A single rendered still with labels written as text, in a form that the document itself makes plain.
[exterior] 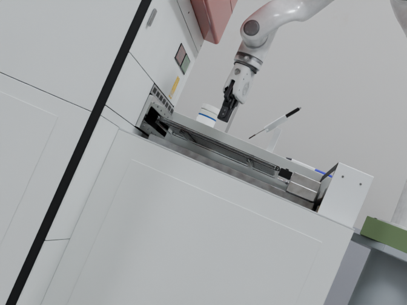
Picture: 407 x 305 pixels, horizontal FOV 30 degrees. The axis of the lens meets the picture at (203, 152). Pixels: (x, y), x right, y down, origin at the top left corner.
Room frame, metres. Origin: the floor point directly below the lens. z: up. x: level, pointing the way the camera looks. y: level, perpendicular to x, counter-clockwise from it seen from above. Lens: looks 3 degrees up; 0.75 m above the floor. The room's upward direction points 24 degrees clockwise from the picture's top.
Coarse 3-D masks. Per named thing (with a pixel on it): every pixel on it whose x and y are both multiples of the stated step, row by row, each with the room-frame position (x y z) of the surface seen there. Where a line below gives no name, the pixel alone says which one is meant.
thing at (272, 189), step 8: (152, 136) 2.15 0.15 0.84; (160, 144) 2.14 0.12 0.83; (168, 144) 2.14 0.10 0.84; (184, 152) 2.13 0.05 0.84; (192, 152) 2.13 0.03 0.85; (200, 160) 2.13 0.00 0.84; (208, 160) 2.13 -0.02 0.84; (216, 168) 2.12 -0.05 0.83; (224, 168) 2.12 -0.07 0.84; (240, 176) 2.12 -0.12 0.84; (248, 176) 2.11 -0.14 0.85; (256, 184) 2.11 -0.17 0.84; (264, 184) 2.11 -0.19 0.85; (272, 192) 2.10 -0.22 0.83; (280, 192) 2.10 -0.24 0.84; (296, 200) 2.10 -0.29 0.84; (304, 200) 2.09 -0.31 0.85
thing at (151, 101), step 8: (152, 96) 2.04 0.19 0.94; (152, 104) 2.08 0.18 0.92; (160, 104) 2.19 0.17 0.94; (144, 112) 2.05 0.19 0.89; (160, 112) 2.24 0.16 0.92; (144, 120) 2.07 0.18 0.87; (144, 128) 2.11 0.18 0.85; (152, 128) 2.22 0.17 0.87; (168, 128) 2.48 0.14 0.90; (160, 136) 2.40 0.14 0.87
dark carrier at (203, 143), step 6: (168, 126) 2.24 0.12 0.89; (174, 132) 2.36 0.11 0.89; (192, 138) 2.29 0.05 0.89; (198, 138) 2.18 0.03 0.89; (204, 144) 2.32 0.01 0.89; (210, 144) 2.21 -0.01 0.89; (216, 150) 2.36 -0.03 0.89; (222, 150) 2.24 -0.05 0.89; (228, 156) 2.39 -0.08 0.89; (234, 156) 2.28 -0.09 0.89; (240, 156) 2.17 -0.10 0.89; (246, 162) 2.32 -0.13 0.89; (258, 168) 2.35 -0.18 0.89; (264, 168) 2.24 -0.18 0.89; (270, 168) 2.13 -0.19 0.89; (270, 174) 2.39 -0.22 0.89
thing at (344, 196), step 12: (336, 168) 1.88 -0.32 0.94; (348, 168) 1.88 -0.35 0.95; (336, 180) 1.88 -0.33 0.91; (348, 180) 1.88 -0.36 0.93; (360, 180) 1.87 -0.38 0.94; (336, 192) 1.88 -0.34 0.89; (348, 192) 1.88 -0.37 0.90; (360, 192) 1.87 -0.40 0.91; (324, 204) 1.88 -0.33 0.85; (336, 204) 1.88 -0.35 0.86; (348, 204) 1.87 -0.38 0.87; (360, 204) 1.87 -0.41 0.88; (336, 216) 1.88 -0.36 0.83; (348, 216) 1.87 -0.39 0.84
